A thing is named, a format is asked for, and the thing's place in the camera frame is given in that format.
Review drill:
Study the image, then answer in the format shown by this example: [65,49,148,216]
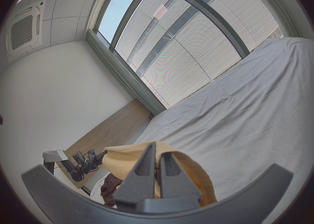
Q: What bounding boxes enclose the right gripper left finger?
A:
[114,142,157,210]

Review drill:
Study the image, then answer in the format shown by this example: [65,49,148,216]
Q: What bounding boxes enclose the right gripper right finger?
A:
[161,153,203,206]

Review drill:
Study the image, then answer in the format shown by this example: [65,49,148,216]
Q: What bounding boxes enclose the tan shorts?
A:
[103,141,217,206]

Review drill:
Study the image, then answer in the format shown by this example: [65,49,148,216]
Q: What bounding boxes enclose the bed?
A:
[54,37,314,209]

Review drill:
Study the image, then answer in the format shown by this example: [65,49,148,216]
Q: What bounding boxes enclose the white garment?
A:
[90,178,108,204]

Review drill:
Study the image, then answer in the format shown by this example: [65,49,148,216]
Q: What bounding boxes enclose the brown garment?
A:
[101,173,123,206]

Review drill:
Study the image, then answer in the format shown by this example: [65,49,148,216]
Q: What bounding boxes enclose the white ceiling air conditioner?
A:
[5,0,46,63]

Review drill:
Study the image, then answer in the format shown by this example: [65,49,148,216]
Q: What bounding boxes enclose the window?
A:
[87,0,295,117]

